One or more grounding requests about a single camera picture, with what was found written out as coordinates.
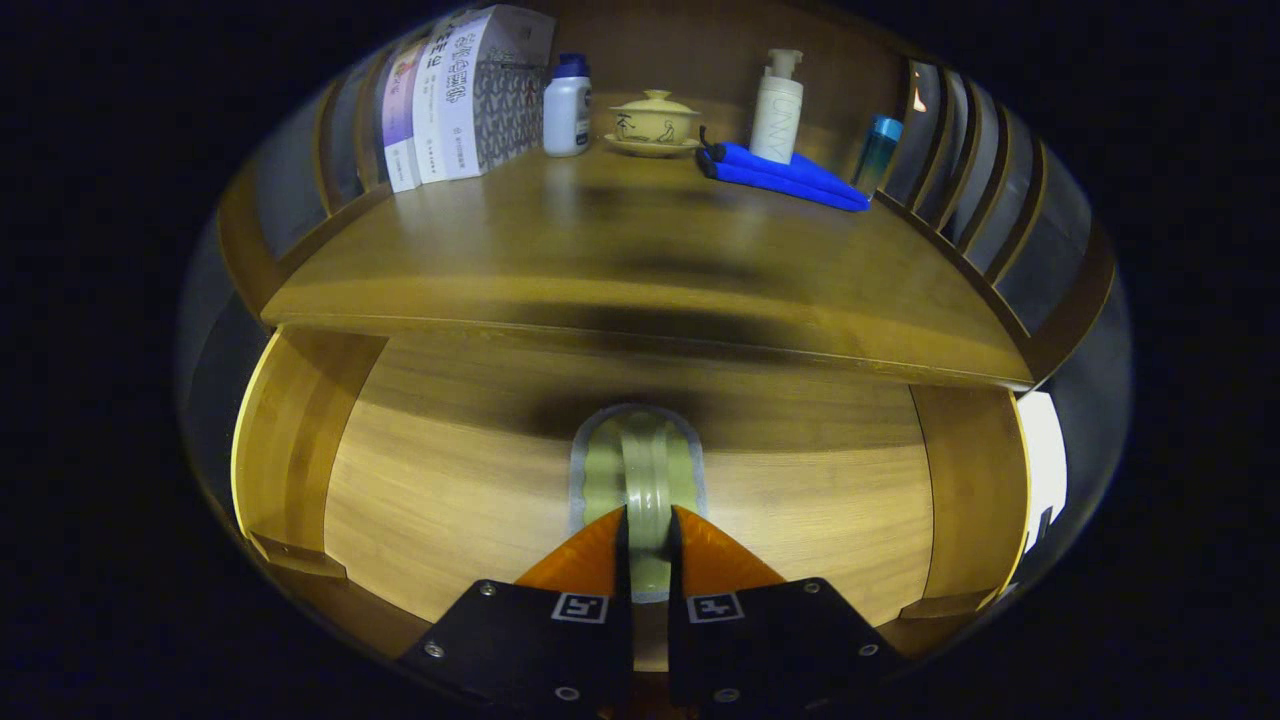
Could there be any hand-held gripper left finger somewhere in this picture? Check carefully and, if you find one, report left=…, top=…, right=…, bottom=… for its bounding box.
left=398, top=505, right=633, bottom=720

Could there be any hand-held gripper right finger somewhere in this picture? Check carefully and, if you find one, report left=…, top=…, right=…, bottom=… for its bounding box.
left=668, top=505, right=906, bottom=716

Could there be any wooden drawer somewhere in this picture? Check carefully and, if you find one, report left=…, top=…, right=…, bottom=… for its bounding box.
left=230, top=325, right=1036, bottom=681

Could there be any green grey scrubbing pad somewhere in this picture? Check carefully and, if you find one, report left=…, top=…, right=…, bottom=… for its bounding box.
left=568, top=403, right=709, bottom=604

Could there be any blue folded cloth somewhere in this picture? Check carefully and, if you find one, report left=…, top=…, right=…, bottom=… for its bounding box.
left=697, top=127, right=873, bottom=213

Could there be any teal translucent bottle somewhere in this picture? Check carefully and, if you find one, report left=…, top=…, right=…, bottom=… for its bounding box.
left=852, top=115, right=904, bottom=196

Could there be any white pump bottle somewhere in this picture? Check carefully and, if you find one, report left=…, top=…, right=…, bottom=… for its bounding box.
left=749, top=48, right=805, bottom=165

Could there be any white bottle with blue cap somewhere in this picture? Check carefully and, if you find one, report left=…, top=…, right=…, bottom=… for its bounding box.
left=542, top=53, right=593, bottom=158

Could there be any yellow lidded teacup with saucer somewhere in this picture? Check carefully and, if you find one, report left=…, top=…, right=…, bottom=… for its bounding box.
left=603, top=89, right=703, bottom=159

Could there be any purple book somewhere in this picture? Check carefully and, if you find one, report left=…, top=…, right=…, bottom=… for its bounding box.
left=381, top=45, right=426, bottom=194

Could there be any thin white book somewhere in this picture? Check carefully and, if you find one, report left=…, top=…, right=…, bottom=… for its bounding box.
left=410, top=20, right=456, bottom=186

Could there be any thick white patterned book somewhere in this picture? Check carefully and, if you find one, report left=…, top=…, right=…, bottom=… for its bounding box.
left=437, top=5, right=557, bottom=181

